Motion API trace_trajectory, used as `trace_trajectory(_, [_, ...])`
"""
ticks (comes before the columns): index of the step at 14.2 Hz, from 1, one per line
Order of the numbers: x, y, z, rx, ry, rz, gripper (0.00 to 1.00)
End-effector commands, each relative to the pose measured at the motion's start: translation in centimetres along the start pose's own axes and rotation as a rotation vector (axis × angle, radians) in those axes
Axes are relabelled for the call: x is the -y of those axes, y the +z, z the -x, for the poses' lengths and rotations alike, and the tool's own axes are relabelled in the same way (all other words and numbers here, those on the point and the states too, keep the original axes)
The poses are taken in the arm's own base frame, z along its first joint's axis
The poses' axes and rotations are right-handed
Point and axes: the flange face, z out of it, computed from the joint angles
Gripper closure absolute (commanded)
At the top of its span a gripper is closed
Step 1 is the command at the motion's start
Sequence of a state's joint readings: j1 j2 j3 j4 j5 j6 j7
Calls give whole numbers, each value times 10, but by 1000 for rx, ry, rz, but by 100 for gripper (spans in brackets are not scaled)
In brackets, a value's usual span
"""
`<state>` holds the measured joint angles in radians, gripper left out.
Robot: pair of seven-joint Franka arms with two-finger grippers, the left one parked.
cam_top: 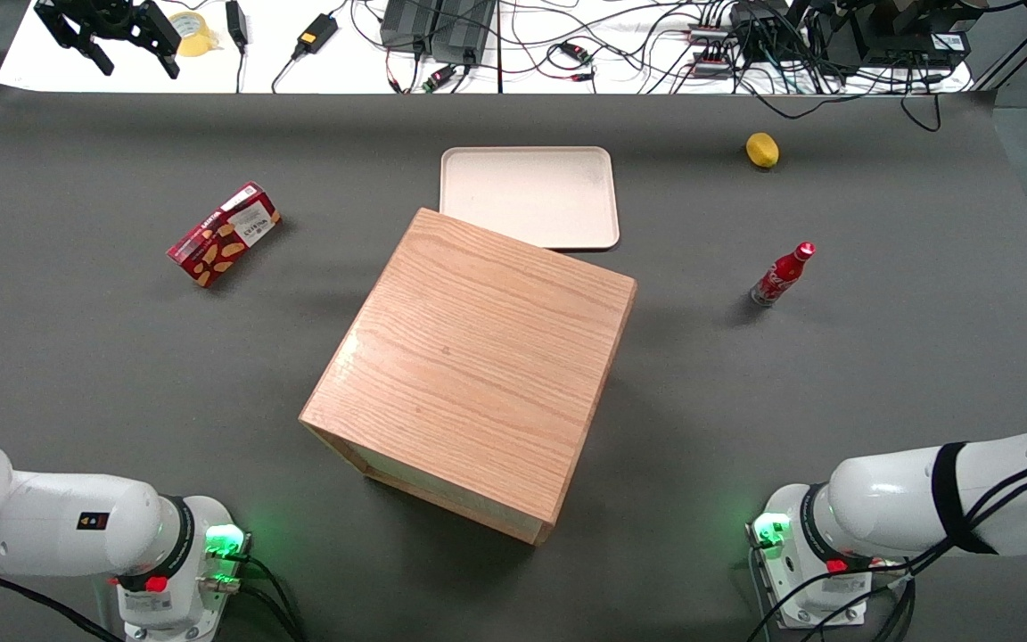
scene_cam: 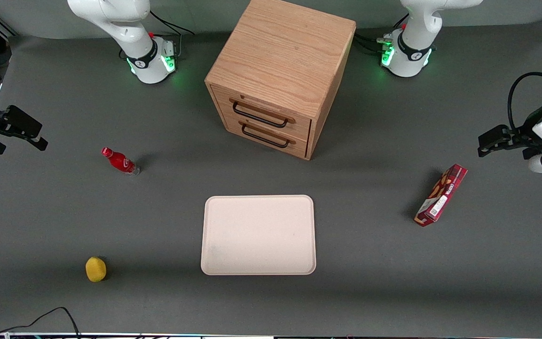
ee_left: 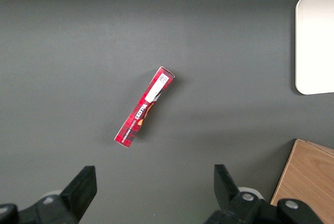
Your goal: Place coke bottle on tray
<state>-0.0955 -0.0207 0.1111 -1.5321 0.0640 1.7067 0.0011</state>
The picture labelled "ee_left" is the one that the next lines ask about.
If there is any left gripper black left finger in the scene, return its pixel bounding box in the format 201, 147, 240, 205
0, 166, 98, 224

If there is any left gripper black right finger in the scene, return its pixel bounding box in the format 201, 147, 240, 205
202, 164, 324, 224

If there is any cream plastic tray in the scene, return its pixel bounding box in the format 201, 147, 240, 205
295, 0, 334, 95

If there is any wooden two-drawer cabinet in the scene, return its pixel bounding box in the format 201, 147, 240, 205
270, 138, 334, 224

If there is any red tartan shortbread box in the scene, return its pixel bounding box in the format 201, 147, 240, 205
114, 66, 176, 149

